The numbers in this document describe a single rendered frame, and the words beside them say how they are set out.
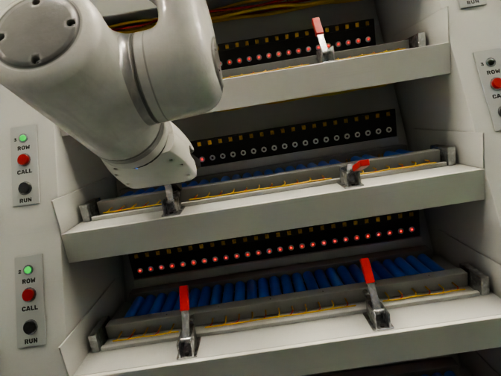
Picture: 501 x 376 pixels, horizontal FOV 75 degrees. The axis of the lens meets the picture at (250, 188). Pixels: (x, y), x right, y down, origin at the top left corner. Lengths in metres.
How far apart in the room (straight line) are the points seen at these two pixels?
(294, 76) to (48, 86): 0.36
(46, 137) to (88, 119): 0.30
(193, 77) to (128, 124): 0.07
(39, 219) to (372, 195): 0.48
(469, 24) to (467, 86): 0.10
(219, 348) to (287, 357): 0.09
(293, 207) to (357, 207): 0.09
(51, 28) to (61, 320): 0.39
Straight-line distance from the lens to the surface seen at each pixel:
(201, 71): 0.27
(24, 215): 0.58
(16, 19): 0.30
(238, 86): 0.52
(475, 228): 0.61
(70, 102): 0.27
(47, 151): 0.58
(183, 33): 0.28
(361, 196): 0.49
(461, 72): 0.59
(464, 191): 0.55
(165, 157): 0.39
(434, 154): 0.60
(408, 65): 0.58
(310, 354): 0.49
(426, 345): 0.53
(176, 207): 0.48
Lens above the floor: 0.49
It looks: 9 degrees up
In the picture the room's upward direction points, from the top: 9 degrees counter-clockwise
